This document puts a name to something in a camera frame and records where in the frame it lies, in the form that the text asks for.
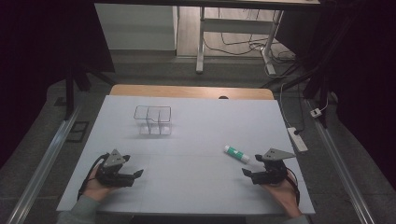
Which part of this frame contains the white metal-framed desk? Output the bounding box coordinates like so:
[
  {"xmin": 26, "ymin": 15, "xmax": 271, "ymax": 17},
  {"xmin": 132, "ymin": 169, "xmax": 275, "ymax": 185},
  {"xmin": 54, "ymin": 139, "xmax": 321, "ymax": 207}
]
[{"xmin": 94, "ymin": 0, "xmax": 321, "ymax": 77}]

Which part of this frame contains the white power strip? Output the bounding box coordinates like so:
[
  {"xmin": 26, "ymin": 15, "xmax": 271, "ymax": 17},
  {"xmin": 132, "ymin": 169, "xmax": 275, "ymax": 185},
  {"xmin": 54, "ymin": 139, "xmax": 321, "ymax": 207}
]
[{"xmin": 287, "ymin": 126, "xmax": 309, "ymax": 153}]

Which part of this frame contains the black plugged cable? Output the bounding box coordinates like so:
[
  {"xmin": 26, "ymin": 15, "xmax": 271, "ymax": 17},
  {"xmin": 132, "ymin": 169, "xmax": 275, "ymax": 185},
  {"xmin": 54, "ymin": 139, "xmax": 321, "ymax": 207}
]
[{"xmin": 293, "ymin": 83, "xmax": 308, "ymax": 135}]

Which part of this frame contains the person's right hand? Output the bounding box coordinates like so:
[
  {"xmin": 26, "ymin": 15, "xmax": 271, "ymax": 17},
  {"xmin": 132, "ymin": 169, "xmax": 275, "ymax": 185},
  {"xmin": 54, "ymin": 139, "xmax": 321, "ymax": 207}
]
[{"xmin": 261, "ymin": 172, "xmax": 304, "ymax": 218}]

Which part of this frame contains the white power strip cable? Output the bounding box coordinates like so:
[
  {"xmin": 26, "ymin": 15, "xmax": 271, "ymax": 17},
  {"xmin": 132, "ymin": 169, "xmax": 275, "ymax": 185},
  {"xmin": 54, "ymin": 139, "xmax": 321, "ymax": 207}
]
[{"xmin": 278, "ymin": 82, "xmax": 295, "ymax": 130}]

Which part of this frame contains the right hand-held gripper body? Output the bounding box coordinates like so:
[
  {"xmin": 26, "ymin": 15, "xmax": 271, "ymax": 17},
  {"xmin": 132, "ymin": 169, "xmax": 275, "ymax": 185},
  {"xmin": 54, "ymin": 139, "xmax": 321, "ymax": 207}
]
[{"xmin": 250, "ymin": 147, "xmax": 297, "ymax": 187}]

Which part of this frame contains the person's left hand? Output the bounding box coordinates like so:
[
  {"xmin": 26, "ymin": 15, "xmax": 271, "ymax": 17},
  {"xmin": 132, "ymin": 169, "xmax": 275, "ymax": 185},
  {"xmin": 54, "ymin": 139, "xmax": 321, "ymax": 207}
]
[{"xmin": 82, "ymin": 164, "xmax": 117, "ymax": 203}]

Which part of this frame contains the white cabinet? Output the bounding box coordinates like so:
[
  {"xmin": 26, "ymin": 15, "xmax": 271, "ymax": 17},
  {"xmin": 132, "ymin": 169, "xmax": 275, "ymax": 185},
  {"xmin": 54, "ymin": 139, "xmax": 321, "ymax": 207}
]
[{"xmin": 94, "ymin": 3, "xmax": 179, "ymax": 51}]

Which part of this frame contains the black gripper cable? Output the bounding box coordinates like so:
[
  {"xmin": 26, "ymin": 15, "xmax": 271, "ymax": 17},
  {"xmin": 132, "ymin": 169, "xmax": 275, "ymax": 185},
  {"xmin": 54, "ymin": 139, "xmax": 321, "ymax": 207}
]
[
  {"xmin": 287, "ymin": 167, "xmax": 302, "ymax": 207},
  {"xmin": 77, "ymin": 152, "xmax": 108, "ymax": 202}
]

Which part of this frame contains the wooden table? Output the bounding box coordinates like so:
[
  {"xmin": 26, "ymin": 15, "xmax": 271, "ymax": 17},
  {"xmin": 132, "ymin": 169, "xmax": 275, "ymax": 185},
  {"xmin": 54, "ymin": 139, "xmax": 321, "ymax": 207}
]
[{"xmin": 109, "ymin": 83, "xmax": 275, "ymax": 101}]

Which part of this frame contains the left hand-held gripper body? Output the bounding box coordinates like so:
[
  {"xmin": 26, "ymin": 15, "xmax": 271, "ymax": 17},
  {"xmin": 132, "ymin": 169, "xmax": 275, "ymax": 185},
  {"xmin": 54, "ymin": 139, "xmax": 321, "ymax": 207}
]
[{"xmin": 94, "ymin": 148, "xmax": 135, "ymax": 189}]

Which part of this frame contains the clear plastic divided organizer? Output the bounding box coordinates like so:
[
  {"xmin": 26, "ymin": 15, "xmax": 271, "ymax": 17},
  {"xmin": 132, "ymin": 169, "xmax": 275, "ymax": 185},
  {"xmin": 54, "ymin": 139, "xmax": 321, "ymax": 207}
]
[{"xmin": 134, "ymin": 105, "xmax": 173, "ymax": 136}]

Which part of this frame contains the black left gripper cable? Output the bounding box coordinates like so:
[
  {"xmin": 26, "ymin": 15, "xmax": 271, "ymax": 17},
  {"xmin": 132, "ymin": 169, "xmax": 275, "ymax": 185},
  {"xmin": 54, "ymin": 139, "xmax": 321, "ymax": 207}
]
[{"xmin": 77, "ymin": 152, "xmax": 108, "ymax": 202}]

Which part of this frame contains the white table cover sheet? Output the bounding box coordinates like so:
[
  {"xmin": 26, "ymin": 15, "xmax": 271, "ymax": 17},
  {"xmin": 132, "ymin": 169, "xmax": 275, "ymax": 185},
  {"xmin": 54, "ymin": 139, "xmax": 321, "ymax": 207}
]
[{"xmin": 56, "ymin": 94, "xmax": 316, "ymax": 217}]

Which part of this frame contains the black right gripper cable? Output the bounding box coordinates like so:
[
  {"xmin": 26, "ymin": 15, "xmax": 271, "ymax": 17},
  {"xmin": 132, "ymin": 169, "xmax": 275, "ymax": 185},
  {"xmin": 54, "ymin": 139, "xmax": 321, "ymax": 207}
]
[{"xmin": 287, "ymin": 167, "xmax": 302, "ymax": 207}]

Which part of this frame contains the black rectangular floor frame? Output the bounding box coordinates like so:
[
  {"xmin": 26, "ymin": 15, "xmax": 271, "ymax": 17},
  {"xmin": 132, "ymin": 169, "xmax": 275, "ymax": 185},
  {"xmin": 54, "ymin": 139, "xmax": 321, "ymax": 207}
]
[{"xmin": 66, "ymin": 120, "xmax": 91, "ymax": 144}]

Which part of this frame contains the silver metal floor rail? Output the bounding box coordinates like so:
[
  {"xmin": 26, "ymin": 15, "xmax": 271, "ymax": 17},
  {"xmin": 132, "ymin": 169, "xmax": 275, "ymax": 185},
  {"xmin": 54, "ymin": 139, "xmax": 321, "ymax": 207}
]
[
  {"xmin": 6, "ymin": 102, "xmax": 84, "ymax": 224},
  {"xmin": 306, "ymin": 99, "xmax": 377, "ymax": 224}
]

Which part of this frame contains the black curtain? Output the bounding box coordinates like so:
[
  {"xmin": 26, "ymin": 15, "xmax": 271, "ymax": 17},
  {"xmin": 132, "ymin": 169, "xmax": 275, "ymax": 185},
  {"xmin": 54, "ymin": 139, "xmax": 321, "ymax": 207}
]
[
  {"xmin": 275, "ymin": 0, "xmax": 396, "ymax": 183},
  {"xmin": 0, "ymin": 0, "xmax": 116, "ymax": 171}
]

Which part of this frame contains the green and white glue stick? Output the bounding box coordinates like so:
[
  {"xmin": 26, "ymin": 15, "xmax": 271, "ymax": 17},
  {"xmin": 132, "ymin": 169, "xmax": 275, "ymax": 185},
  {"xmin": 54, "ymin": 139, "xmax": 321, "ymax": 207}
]
[{"xmin": 223, "ymin": 145, "xmax": 251, "ymax": 164}]

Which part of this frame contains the black floor cable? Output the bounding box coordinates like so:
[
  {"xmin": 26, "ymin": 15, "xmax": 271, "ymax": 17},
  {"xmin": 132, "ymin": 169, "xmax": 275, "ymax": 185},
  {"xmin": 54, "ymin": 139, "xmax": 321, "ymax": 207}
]
[{"xmin": 204, "ymin": 8, "xmax": 281, "ymax": 57}]

